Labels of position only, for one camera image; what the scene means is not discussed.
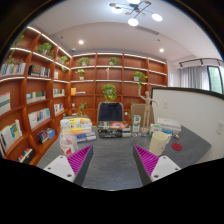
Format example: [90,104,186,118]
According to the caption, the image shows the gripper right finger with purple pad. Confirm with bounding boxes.
[133,145,180,185]

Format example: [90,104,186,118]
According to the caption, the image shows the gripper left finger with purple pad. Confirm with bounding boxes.
[44,145,93,186]

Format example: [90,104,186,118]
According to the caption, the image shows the clear plastic measuring cup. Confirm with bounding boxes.
[59,130,78,156]

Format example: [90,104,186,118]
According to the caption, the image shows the cream ceramic mug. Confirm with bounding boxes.
[149,131,171,156]

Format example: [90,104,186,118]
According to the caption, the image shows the red round coaster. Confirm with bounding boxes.
[171,143,182,151]

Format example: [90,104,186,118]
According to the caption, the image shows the wooden artist mannequin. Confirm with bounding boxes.
[138,86,158,134]

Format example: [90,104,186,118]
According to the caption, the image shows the stack of colourful boxes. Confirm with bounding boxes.
[60,116,96,143]

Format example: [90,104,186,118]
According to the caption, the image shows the green and white carton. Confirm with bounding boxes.
[132,115,141,133]

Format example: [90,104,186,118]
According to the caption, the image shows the stack of dark boxes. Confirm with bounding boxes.
[98,121,131,138]

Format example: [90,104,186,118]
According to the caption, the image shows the white books stack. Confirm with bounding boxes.
[155,118,181,134]

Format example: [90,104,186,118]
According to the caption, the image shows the dark office chair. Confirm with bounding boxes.
[97,102,124,123]

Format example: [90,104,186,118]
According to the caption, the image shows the white partition panel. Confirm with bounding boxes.
[152,87,224,162]

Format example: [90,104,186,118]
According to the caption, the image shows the potted green plant centre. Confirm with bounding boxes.
[102,84,117,102]

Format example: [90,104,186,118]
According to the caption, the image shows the grey window curtain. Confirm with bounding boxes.
[180,66,210,90]

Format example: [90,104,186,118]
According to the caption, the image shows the ceiling lamp with round bulbs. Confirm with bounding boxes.
[109,0,163,27]

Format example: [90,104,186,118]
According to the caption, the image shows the wooden bookshelf wall unit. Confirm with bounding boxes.
[0,26,168,165]

